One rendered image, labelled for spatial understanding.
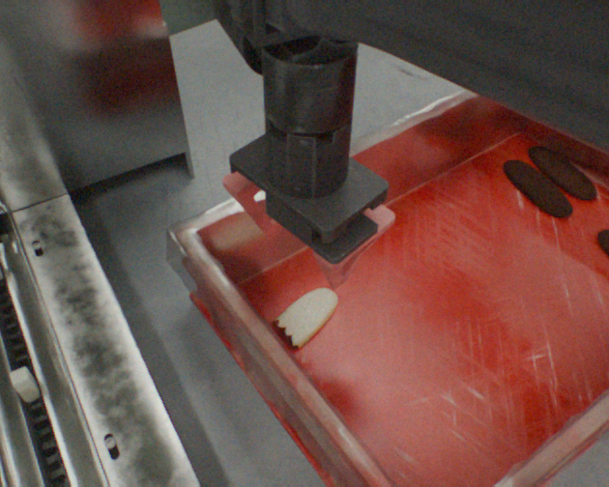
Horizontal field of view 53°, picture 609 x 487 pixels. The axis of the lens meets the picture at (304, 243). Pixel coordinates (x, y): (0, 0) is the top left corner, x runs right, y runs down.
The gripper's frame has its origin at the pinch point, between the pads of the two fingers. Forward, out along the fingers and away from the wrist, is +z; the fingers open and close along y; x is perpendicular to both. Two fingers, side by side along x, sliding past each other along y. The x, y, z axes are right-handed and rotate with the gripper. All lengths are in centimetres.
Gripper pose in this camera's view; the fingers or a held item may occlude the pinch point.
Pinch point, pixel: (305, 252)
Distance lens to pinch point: 50.3
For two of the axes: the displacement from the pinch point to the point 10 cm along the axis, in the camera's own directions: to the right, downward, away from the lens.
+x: 7.1, -5.3, 4.6
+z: -0.1, 6.5, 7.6
